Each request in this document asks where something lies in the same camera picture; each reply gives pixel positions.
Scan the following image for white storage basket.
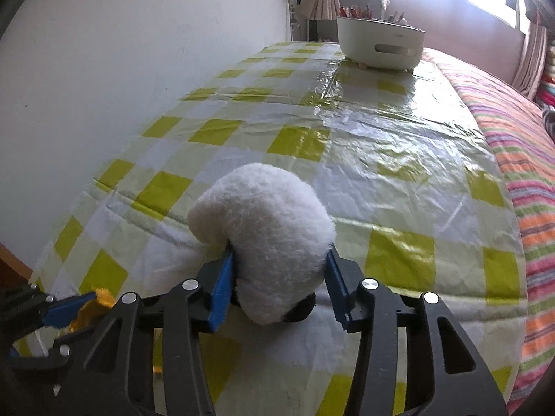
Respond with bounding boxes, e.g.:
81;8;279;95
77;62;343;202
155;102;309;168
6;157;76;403
337;17;426;70

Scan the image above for pink curtain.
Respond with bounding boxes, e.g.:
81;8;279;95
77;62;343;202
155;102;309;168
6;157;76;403
511;11;548;99

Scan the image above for yellow snack wrapper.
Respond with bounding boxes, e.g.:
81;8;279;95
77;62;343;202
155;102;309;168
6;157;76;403
68;288;116;333

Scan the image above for white fluffy plush slipper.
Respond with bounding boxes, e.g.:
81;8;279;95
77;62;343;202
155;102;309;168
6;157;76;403
186;163;337;325

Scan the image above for striped bed sheet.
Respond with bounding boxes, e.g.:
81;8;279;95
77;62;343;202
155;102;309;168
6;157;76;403
423;48;554;412

